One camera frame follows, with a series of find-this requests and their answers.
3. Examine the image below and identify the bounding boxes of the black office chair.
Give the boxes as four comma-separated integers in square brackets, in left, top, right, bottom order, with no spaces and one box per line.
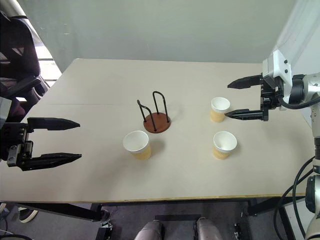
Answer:
[0,10,51,124]

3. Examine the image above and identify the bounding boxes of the white panel with black frame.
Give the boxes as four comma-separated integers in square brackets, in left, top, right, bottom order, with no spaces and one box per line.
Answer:
[277,202,309,240]

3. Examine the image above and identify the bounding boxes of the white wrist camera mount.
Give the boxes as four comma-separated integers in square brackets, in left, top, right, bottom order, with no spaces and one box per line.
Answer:
[262,49,294,104]
[0,96,13,124]

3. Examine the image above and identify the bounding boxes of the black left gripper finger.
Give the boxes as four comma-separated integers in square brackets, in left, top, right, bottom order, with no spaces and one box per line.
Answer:
[17,152,83,172]
[26,117,81,132]

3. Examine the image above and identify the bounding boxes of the dark rounded grey shape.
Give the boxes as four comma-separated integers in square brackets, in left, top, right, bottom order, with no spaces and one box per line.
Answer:
[195,216,224,240]
[134,219,164,240]

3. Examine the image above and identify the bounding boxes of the yellow white paper cup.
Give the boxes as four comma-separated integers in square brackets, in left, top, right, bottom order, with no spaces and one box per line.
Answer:
[212,130,238,161]
[210,96,231,124]
[122,129,153,161]

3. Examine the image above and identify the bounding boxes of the black table frame beam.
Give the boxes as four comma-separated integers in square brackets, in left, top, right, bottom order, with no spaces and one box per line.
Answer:
[14,201,104,223]
[246,196,306,217]

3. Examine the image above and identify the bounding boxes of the wooden base wire cup rack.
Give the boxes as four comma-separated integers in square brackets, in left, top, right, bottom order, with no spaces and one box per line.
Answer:
[136,90,172,135]

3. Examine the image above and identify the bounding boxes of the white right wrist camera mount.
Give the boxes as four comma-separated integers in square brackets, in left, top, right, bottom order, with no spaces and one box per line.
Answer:
[262,49,294,104]

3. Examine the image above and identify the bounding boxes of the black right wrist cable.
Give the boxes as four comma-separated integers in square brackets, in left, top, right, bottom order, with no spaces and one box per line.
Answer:
[275,94,320,110]

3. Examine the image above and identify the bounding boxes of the dark shoe with white sole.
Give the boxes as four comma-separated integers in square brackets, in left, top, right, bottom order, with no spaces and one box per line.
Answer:
[18,208,39,224]

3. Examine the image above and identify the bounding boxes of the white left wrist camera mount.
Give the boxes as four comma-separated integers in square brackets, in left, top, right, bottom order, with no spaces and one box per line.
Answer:
[0,96,13,124]

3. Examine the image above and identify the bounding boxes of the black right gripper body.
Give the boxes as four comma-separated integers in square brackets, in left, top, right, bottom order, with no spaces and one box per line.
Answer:
[259,72,285,111]

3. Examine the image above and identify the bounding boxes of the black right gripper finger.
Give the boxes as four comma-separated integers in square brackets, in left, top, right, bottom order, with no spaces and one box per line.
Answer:
[224,108,270,123]
[227,74,264,90]

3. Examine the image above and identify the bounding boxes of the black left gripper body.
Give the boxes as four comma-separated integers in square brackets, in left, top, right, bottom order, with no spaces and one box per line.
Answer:
[0,121,34,168]

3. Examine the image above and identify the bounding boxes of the black robot body cable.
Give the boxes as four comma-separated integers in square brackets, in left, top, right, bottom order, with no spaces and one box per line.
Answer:
[293,156,316,240]
[273,168,315,240]

